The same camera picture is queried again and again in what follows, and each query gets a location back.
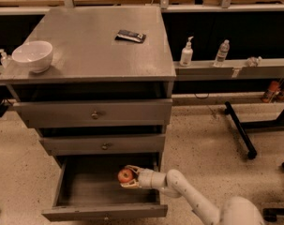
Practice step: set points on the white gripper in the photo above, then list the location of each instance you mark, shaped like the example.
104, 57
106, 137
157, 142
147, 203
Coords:
145, 178

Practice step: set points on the red apple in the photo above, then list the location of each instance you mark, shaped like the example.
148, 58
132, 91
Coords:
125, 175

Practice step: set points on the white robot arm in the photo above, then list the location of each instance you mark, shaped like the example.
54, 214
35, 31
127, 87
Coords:
235, 211

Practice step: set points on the middle grey drawer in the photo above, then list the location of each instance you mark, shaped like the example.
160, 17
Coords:
103, 144

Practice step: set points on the grey drawer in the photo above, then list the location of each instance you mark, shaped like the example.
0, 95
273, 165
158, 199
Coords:
102, 113
103, 144

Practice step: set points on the open bottom drawer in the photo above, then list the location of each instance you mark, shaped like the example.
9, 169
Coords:
88, 188

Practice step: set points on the grey drawer cabinet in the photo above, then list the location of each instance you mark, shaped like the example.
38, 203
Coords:
90, 64

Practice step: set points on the top grey drawer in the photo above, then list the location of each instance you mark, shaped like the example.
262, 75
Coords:
102, 113

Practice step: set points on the white pump bottle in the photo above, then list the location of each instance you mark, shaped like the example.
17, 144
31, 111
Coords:
186, 54

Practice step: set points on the dark snack packet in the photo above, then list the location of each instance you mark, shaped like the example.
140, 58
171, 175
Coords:
130, 36

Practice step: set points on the black caster wheel base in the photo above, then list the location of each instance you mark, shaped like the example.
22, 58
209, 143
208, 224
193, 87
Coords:
271, 214

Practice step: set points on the white ceramic bowl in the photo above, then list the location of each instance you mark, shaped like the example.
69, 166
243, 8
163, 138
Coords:
34, 55

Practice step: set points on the clear plastic water bottle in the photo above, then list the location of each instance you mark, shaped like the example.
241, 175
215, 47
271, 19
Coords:
222, 53

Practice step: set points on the black metal stand leg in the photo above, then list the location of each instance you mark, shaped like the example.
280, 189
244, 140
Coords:
242, 127

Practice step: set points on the crumpled clear plastic wrapper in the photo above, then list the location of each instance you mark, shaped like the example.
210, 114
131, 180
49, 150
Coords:
253, 61

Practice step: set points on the small clear pump bottle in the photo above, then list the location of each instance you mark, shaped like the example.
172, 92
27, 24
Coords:
5, 58

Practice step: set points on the orange spray can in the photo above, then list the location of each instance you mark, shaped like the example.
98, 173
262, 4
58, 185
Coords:
270, 91

